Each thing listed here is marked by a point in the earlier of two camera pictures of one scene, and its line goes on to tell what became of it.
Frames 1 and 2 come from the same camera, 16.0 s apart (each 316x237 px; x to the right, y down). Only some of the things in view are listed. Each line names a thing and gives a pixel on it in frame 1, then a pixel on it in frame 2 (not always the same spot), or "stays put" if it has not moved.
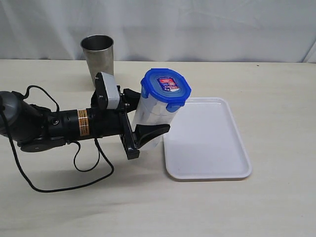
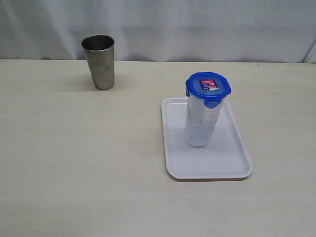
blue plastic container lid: x=166 y=86 -> x=211 y=87
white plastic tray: x=203 y=141 stays put
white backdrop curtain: x=196 y=30 stays put
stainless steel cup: x=98 y=52 stays put
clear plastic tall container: x=150 y=112 -> x=200 y=121
